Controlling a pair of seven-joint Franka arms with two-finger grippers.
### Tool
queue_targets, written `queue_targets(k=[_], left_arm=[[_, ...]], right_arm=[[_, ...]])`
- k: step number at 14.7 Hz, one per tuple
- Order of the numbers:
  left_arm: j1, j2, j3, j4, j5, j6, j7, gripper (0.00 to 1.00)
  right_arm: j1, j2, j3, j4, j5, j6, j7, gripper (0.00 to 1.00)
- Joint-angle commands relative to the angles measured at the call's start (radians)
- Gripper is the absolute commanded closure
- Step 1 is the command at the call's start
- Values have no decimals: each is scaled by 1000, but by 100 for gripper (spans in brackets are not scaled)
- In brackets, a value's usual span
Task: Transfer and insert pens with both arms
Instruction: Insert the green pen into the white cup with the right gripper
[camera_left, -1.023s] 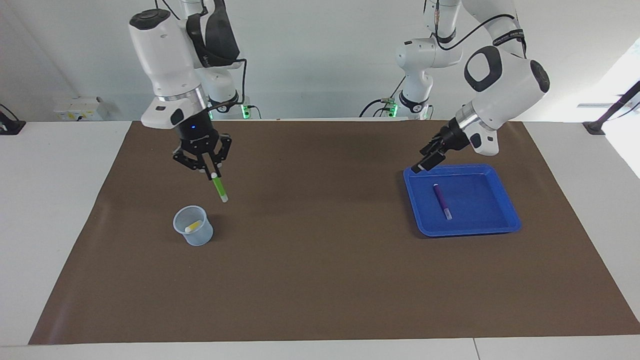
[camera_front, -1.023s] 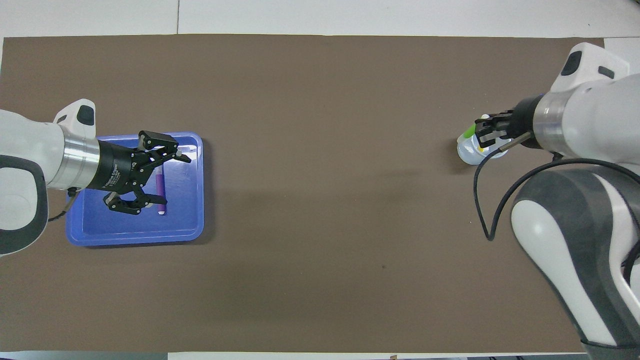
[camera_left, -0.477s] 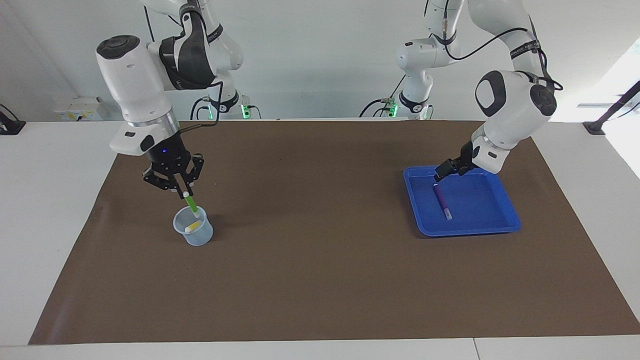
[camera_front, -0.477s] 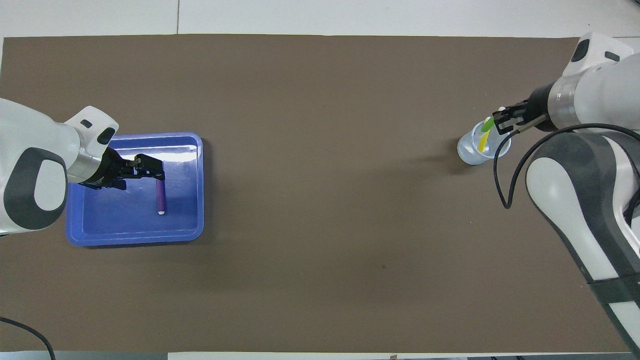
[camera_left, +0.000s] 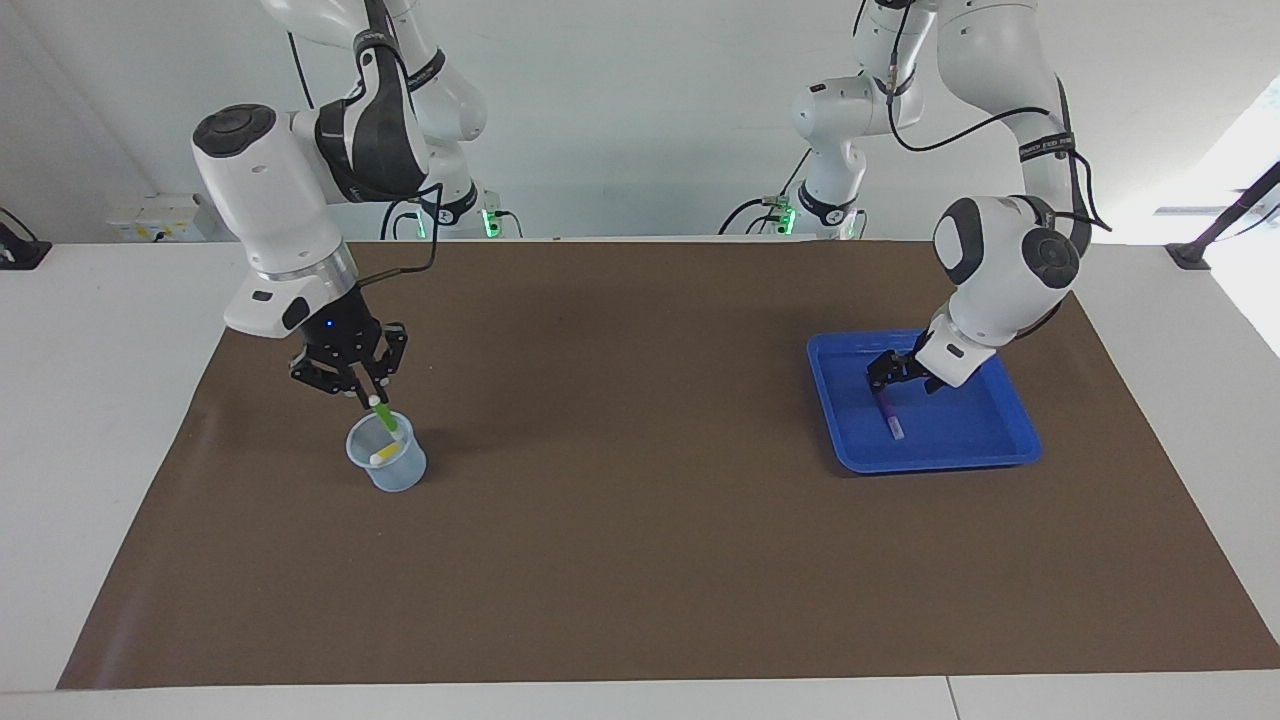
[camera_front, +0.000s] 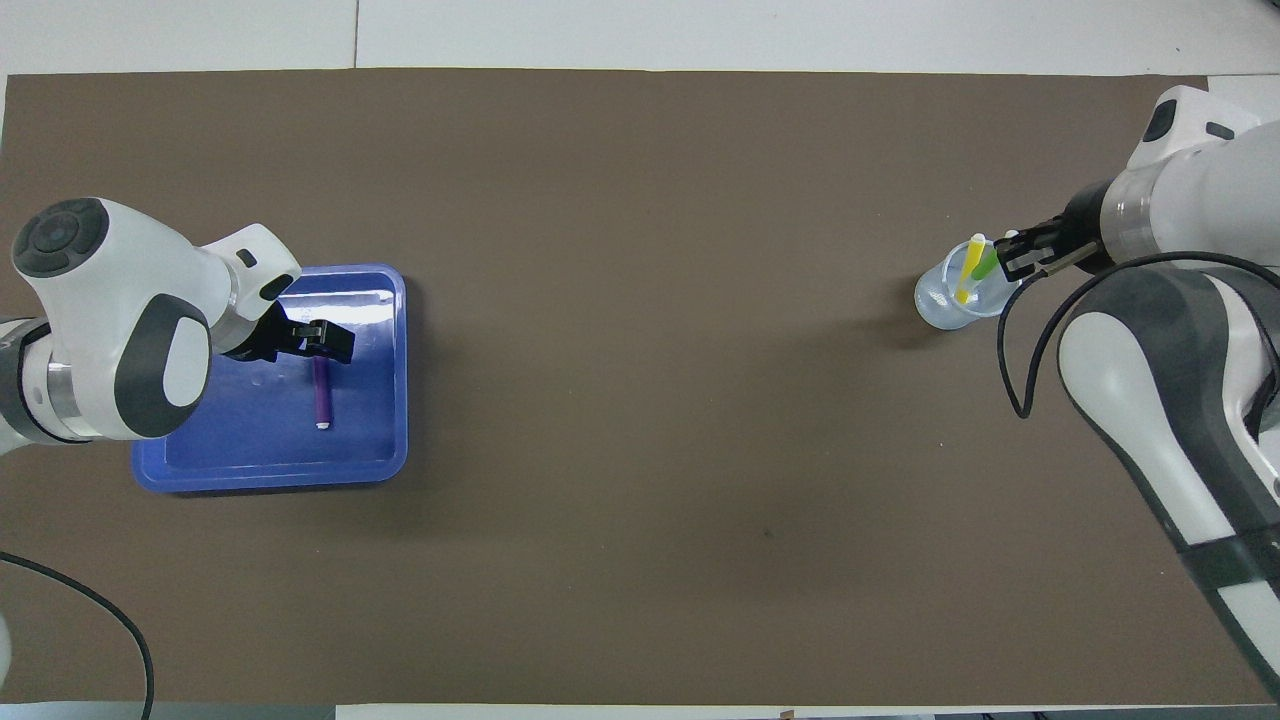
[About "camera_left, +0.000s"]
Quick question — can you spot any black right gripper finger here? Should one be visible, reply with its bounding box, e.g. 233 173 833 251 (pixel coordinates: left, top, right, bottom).
290 358 369 406
374 322 409 401

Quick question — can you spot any blue plastic tray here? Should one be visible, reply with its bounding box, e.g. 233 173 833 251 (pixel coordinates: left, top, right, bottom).
806 327 1044 475

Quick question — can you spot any pale translucent plastic cup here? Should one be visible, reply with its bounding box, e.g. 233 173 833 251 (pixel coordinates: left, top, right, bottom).
345 411 429 499

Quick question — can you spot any brown table mat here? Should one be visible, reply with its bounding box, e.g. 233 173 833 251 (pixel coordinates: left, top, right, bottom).
57 238 1280 691

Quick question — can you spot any black table clamp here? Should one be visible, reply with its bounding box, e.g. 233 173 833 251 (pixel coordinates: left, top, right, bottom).
0 207 53 271

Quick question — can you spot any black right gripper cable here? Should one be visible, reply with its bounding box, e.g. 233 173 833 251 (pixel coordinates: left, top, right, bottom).
355 180 444 291

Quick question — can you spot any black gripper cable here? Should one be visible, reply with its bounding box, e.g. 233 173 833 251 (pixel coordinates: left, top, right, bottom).
885 0 1113 236
355 180 444 291

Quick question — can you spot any black arm base cable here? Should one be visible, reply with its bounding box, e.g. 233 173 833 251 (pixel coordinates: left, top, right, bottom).
718 148 811 237
380 195 426 241

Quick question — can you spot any white wall power box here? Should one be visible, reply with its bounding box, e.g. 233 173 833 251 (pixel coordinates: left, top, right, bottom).
107 192 219 244

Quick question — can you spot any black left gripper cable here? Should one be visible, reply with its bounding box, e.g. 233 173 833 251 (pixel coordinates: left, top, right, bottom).
885 0 1113 236

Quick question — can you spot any black camera stand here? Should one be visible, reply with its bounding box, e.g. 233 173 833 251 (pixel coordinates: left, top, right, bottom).
1165 160 1280 271

